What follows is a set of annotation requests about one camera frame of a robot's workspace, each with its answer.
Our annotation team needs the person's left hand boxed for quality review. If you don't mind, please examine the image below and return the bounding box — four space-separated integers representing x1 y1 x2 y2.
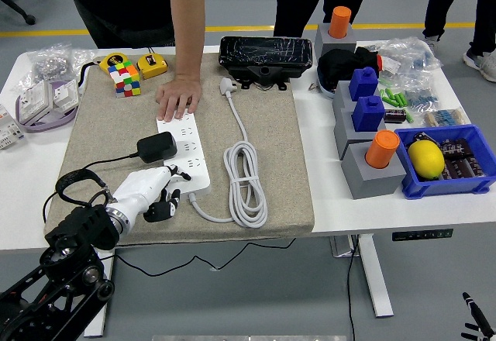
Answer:
155 74 203 122

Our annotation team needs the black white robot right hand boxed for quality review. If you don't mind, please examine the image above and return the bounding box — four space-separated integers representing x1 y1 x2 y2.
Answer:
460 291 496 341

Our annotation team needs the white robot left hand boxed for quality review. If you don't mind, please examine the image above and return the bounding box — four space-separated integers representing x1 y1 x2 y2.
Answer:
108 164 192 224

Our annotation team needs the white power strip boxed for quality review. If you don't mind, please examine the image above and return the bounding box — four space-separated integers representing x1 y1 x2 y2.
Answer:
156 112 212 197

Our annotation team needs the black plug adapter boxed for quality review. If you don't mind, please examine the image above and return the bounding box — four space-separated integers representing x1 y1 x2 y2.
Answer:
136 131 178 164

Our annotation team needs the small yellow tape measure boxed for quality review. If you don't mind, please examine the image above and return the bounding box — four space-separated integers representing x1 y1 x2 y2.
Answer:
133 44 169 79

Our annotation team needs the scrambled colour puzzle cube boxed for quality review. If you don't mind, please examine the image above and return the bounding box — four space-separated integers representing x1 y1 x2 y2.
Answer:
107 60 143 98

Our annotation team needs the round yellow tape measure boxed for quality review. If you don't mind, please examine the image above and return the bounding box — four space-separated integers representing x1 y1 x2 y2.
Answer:
78 51 131 88

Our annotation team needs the black device in plastic wrap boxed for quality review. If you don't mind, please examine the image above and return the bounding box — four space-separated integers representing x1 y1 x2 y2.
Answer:
219 35 314 91

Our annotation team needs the black table control panel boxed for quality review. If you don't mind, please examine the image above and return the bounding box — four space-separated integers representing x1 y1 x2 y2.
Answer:
391 228 454 242

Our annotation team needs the white table leg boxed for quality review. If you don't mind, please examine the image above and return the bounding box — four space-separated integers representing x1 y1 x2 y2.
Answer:
356 235 395 318
84 247 116 338

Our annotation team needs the white socket box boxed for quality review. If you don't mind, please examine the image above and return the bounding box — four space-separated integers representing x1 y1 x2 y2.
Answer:
52 79 81 109
19 81 53 123

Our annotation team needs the grey-brown mat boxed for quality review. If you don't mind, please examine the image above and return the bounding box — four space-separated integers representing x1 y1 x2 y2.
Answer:
44 52 315 248

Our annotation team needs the purple tray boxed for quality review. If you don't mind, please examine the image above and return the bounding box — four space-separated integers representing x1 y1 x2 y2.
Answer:
15 78 81 132

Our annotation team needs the blue plastic bin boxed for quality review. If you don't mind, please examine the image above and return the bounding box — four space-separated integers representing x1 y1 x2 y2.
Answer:
394 124 496 200

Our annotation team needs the clear bag of metal parts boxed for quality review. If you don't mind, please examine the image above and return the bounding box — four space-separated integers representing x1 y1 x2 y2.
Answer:
11 40 96 94

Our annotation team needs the white circuit breaker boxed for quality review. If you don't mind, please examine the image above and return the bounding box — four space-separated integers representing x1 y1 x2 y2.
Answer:
0 103 26 150

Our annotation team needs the white bowl with blue rim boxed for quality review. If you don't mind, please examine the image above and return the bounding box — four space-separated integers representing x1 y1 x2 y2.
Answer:
316 73 337 100

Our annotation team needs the dark brown capacitor pack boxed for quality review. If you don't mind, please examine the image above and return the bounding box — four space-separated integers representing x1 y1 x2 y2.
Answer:
439 138 487 180

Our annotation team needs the grey square block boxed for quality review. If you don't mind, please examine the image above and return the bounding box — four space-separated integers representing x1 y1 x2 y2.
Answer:
340 142 408 201
332 80 383 113
314 22 357 59
333 106 388 160

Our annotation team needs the black cloth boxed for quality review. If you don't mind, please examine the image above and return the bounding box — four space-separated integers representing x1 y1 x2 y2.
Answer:
317 46 384 94

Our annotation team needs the yellow lemon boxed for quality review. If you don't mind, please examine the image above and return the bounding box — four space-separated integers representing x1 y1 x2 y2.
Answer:
408 140 446 181

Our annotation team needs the orange cylinder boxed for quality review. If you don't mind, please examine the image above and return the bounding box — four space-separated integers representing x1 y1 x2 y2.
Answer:
329 5 353 40
365 129 401 170

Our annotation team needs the blue block with knob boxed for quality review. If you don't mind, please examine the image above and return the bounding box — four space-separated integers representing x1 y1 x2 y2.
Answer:
351 95 387 132
348 66 379 102

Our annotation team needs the small black clip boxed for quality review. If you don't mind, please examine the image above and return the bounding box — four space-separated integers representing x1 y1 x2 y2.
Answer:
412 132 441 148

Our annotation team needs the clear bag of taped resistors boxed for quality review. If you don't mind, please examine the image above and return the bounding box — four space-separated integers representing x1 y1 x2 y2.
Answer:
422 107 472 129

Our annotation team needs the small white carton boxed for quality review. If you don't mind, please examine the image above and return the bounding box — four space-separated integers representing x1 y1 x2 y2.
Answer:
381 56 402 74

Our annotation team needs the clear bag of blue resistors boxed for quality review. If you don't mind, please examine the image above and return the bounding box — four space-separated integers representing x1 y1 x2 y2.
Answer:
398 73 441 112

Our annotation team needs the large clear bag of resistors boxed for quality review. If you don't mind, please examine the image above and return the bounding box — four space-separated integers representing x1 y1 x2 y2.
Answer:
377 36 443 82

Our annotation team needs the thin black plug cord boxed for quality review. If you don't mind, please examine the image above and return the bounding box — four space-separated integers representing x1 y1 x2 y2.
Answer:
41 153 298 277

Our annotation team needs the white power strip cord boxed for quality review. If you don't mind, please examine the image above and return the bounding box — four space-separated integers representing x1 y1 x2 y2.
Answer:
188 77 269 229

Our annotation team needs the black hanging cable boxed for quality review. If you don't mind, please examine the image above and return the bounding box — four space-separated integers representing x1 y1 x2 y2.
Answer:
346 236 360 341

